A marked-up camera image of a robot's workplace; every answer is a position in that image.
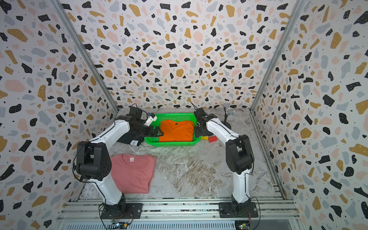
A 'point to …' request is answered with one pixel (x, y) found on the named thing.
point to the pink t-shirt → (133, 173)
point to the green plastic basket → (154, 141)
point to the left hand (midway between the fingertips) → (159, 133)
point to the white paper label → (134, 142)
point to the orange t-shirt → (177, 131)
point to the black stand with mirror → (229, 111)
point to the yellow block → (204, 138)
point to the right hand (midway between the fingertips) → (202, 132)
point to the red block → (213, 139)
